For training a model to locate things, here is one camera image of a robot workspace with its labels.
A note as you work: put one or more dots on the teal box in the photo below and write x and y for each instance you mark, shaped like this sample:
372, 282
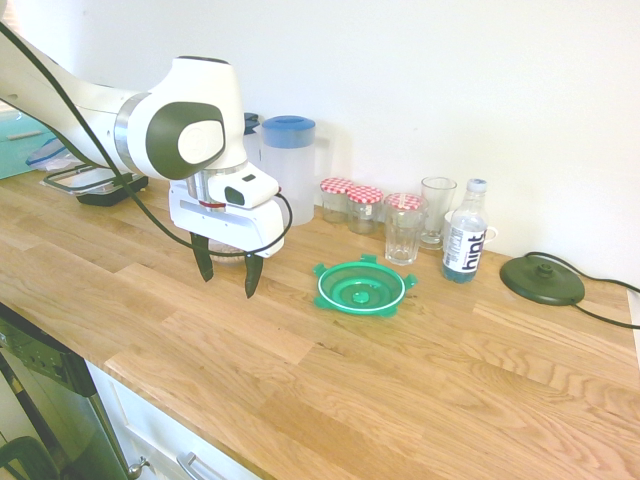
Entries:
15, 150

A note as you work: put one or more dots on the tan window blind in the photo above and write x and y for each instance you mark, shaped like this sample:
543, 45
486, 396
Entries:
9, 17

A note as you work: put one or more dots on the glass jar red checkered lid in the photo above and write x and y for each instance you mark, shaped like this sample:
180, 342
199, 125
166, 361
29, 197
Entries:
405, 201
364, 215
334, 200

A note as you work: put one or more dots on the faceted drinking glass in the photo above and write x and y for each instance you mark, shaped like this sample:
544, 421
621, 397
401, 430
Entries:
402, 240

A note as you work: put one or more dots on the white mug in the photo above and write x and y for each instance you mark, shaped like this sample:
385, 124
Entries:
491, 233

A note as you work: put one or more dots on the hint water bottle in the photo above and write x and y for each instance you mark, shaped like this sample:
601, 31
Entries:
465, 240

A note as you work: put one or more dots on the black kettle base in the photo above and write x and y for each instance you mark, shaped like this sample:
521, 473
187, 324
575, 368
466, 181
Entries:
542, 282

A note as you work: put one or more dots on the clear plastic zip bag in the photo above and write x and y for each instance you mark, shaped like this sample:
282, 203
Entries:
50, 155

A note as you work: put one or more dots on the stainless steel dishwasher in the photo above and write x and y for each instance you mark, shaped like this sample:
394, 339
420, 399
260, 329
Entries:
55, 400

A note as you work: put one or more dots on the flat black kitchen scale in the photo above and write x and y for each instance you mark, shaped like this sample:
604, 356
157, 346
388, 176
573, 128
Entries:
107, 196

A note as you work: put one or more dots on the clear bowl with cereal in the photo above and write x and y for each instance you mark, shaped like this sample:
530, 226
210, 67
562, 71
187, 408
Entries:
227, 258

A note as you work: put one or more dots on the green round container lid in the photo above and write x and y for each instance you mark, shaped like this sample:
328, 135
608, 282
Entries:
345, 282

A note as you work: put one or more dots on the clear pitcher with navy lid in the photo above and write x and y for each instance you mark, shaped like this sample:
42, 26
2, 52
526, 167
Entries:
251, 145

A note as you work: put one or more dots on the white cabinet drawer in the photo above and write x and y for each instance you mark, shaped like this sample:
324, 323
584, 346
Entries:
150, 430

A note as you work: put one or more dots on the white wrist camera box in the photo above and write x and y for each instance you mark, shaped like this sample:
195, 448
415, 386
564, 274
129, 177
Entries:
250, 187

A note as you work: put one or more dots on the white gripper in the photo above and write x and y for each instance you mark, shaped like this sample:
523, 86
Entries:
225, 225

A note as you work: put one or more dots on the clear pitcher with blue lid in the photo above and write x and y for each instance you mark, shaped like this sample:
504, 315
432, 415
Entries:
290, 175

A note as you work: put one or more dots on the silver cabinet knob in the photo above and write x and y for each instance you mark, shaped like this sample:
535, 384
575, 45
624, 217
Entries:
136, 468

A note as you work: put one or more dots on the tall footed glass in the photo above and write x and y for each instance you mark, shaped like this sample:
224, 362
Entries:
436, 200

